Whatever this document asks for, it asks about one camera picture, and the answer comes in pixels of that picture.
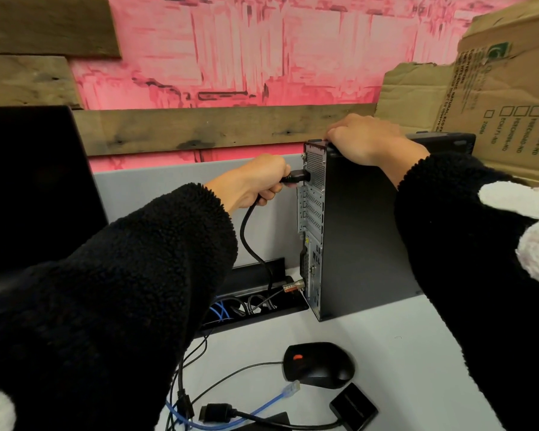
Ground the black mouse with red wheel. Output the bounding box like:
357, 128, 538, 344
281, 341, 356, 390

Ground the black monitor cable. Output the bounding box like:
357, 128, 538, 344
168, 329, 207, 431

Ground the black computer monitor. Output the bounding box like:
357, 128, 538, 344
0, 105, 108, 288

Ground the person's right hand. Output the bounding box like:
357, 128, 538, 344
324, 114, 412, 168

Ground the person's left hand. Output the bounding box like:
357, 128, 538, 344
205, 153, 293, 216

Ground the plain brown cardboard sheet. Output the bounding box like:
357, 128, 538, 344
375, 62, 457, 134

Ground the person's right forearm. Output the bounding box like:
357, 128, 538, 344
373, 135, 539, 431

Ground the black desktop tower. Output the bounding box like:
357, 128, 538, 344
296, 132, 477, 323

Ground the blue network cable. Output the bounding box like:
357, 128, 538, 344
163, 299, 302, 431

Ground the person's left forearm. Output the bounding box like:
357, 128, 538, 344
0, 181, 239, 431

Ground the thick black power cable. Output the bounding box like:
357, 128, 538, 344
239, 169, 311, 306

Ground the printed brown cardboard box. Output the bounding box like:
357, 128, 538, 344
433, 0, 539, 196

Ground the white desk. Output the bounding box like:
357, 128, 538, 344
155, 264, 506, 431

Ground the black video adapter cable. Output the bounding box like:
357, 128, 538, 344
199, 383, 379, 431

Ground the long weathered wooden plank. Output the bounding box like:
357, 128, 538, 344
73, 104, 378, 157

